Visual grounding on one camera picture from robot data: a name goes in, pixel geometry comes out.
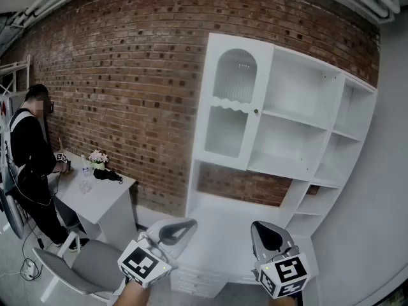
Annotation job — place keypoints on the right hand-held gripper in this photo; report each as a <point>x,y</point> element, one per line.
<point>287,273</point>

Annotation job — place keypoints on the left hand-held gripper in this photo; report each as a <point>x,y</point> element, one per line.
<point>140,263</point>

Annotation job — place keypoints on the white glass cabinet door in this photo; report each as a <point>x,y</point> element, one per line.
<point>263,81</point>

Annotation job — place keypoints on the person's left forearm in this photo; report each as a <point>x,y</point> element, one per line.
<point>132,295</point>

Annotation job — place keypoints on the person's right forearm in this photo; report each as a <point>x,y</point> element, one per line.
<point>287,301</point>

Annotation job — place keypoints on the white shelf cabinet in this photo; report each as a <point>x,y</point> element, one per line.
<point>229,222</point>

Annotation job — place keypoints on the small white table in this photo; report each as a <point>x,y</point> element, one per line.
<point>102,196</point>

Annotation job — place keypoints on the black cloth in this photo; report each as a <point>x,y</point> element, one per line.
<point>105,174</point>

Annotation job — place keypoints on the clear glass cup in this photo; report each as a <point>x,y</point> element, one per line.
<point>84,187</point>

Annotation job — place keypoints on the pink flowers in pot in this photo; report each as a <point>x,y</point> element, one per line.
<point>98,158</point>

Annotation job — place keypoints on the clear water bottle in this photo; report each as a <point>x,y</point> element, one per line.
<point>85,167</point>

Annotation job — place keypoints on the white power strip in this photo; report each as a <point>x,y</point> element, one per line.
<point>31,269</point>

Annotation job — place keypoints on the gray chair back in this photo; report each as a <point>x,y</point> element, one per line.
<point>14,215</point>

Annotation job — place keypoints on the white metal rack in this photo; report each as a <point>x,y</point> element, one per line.
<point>14,67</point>

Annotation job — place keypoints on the gray office chair white frame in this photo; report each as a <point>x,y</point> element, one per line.
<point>95,266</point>

